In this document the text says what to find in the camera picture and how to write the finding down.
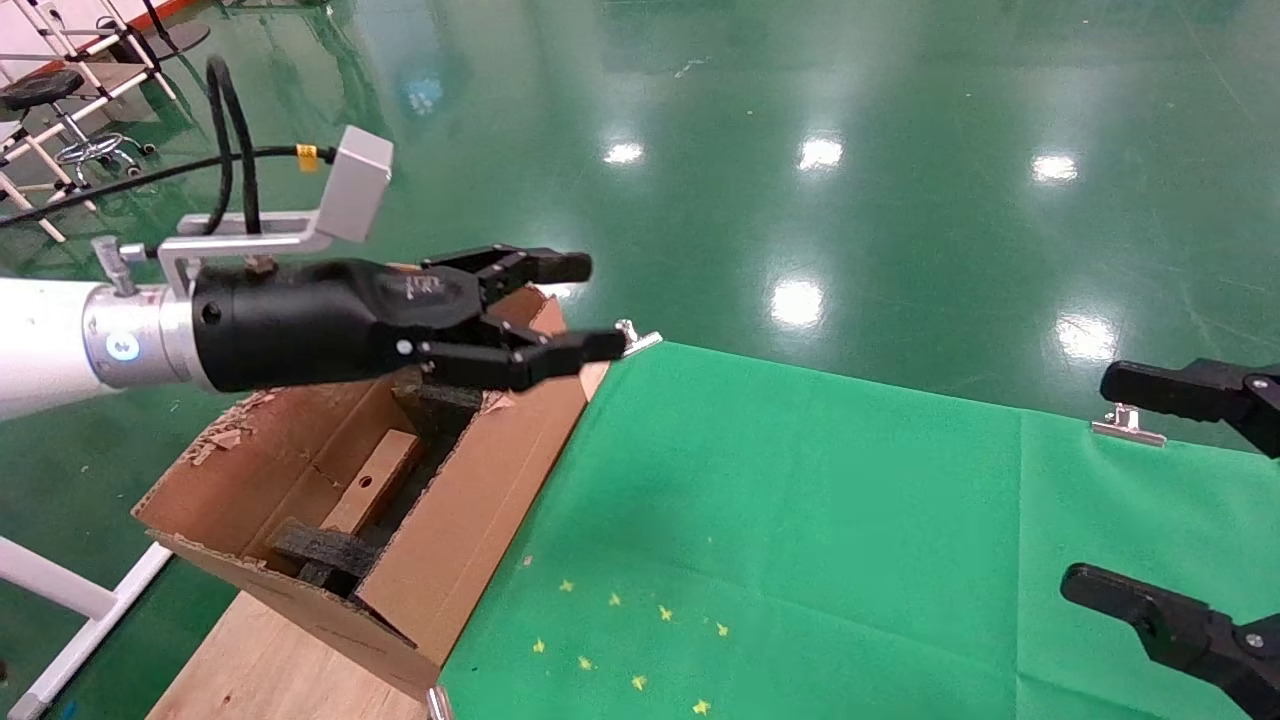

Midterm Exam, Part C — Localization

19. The grey left wrist camera bracket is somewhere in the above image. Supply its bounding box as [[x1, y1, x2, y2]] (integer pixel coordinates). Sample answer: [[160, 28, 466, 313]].
[[155, 124, 395, 299]]

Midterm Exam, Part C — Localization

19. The black foam block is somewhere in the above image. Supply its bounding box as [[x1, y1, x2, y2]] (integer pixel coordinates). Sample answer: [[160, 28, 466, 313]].
[[268, 515, 384, 598]]

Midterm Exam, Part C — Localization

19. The large open cardboard carton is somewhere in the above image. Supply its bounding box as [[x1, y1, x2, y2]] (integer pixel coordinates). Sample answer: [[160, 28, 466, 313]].
[[133, 283, 613, 701]]

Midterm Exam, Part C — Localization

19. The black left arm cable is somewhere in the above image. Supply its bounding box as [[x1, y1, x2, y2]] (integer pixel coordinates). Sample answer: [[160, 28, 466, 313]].
[[0, 55, 341, 236]]

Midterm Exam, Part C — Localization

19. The white pipe frame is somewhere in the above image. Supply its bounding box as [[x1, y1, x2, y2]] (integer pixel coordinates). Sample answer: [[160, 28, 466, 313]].
[[0, 535, 176, 720]]

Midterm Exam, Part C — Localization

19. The small cardboard box with hole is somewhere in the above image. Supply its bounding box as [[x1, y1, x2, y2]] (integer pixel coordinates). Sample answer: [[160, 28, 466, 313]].
[[318, 430, 423, 536]]

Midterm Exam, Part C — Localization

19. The green table cloth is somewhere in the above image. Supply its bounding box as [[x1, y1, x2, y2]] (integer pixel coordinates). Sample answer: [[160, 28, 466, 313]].
[[437, 340, 1280, 720]]

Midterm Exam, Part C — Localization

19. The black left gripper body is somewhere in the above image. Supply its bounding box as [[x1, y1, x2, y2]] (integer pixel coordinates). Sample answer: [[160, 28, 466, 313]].
[[190, 257, 487, 394]]

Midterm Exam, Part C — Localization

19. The long white pipe table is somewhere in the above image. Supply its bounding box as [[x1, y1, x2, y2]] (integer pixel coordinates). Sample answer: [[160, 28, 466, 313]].
[[0, 0, 179, 213]]

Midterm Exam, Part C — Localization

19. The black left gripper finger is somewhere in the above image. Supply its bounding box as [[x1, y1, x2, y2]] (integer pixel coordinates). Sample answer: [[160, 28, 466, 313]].
[[398, 320, 629, 393], [422, 244, 594, 303]]

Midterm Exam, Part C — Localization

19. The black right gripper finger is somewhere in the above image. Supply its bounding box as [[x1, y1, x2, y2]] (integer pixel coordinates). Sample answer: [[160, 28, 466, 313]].
[[1060, 563, 1280, 720], [1099, 359, 1280, 461]]

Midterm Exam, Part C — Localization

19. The black swivel stool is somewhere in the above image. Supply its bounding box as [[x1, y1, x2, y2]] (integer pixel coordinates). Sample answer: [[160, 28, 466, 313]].
[[0, 68, 158, 183]]

